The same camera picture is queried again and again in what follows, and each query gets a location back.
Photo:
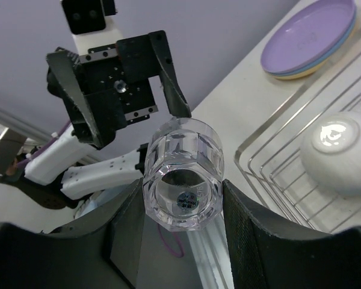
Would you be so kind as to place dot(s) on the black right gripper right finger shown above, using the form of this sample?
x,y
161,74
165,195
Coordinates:
x,y
267,250

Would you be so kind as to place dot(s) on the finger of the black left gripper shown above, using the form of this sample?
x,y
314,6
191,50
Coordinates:
x,y
61,67
175,99

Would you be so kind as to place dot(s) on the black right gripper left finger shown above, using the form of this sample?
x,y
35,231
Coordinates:
x,y
98,250

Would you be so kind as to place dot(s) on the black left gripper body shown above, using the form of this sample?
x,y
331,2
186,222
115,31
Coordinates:
x,y
117,89

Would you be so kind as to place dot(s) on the small clear glass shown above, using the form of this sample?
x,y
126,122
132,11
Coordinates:
x,y
183,175

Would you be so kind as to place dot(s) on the yellow plate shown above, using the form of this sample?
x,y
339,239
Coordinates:
x,y
302,74

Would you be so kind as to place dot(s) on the blue plate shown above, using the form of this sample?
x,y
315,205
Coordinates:
x,y
334,53

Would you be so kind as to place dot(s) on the purple plate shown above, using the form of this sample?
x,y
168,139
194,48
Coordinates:
x,y
309,37

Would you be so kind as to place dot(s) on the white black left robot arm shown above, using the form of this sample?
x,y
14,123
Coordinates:
x,y
53,177

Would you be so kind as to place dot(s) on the white bowl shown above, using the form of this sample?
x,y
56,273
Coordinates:
x,y
330,152

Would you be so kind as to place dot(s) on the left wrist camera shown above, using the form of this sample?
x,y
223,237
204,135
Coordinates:
x,y
92,27

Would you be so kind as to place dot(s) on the aluminium front rail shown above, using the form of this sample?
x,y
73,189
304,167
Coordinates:
x,y
187,260

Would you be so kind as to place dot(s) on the metal wire dish rack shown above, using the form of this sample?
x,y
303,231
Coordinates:
x,y
270,160

